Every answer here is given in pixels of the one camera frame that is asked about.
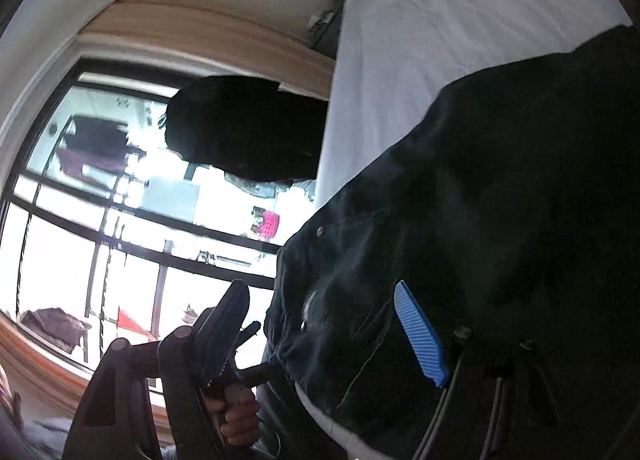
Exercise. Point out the grey nightstand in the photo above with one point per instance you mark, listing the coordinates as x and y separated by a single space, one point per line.
325 39

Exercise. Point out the person's left hand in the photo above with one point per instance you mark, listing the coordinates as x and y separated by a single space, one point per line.
240 420

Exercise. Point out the black window frame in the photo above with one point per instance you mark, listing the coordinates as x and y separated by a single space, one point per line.
125 239

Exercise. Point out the bed with white sheet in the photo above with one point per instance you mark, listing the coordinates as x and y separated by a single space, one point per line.
425 14

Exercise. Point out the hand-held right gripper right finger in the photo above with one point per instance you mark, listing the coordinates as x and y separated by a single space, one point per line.
420 335

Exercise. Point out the pink basket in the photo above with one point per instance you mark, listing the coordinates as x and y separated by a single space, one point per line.
270 222

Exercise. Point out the black pants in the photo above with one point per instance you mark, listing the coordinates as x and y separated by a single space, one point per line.
500 190

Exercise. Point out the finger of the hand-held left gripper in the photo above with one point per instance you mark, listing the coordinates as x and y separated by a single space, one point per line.
257 374
248 332

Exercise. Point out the white items on nightstand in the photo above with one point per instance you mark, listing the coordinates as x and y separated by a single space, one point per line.
322 19

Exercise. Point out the beige curtain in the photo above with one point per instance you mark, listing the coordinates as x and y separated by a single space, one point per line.
200 34

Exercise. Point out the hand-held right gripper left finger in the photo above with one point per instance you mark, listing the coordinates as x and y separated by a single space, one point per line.
225 320

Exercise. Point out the dark hanging garment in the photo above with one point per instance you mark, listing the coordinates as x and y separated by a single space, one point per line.
240 129

